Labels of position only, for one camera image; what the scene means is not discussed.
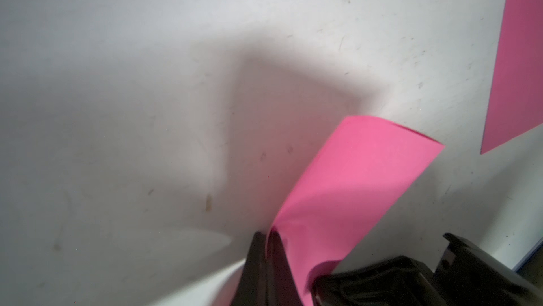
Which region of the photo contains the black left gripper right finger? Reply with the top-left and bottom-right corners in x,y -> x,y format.
266,230 -> 303,306

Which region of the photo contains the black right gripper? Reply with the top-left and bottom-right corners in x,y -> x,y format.
312,233 -> 542,305

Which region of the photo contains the pink square paper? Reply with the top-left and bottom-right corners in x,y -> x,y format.
263,116 -> 443,305
481,0 -> 542,153

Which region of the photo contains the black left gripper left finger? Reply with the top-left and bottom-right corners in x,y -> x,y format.
230,232 -> 267,306

